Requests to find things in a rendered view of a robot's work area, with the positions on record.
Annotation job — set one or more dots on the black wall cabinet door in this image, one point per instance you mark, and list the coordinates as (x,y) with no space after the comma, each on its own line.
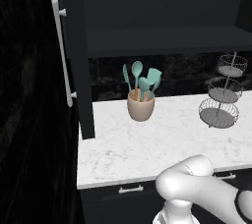
(245,8)

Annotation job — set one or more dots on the narrow teal spatula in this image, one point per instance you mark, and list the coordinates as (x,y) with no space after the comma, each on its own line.
(126,76)

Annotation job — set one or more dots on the black drawer front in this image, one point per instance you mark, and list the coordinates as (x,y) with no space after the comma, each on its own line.
(108,198)
(244,179)

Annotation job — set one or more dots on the small teal ladle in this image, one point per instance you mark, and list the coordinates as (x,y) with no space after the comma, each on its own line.
(143,85)

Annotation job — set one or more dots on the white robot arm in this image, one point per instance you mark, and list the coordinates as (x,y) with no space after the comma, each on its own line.
(197,188)

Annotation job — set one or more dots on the black open wall cabinet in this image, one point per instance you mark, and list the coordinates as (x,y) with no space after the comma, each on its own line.
(164,38)

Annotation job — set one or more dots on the beige utensil pot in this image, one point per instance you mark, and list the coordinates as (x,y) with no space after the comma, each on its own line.
(141,110)

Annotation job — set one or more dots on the large black tall unit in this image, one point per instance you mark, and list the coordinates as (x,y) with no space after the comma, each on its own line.
(32,103)

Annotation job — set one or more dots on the wide teal turner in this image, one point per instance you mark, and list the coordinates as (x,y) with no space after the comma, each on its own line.
(154,76)

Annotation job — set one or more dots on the black tall cabinet panel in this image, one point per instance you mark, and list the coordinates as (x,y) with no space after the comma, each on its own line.
(80,70)

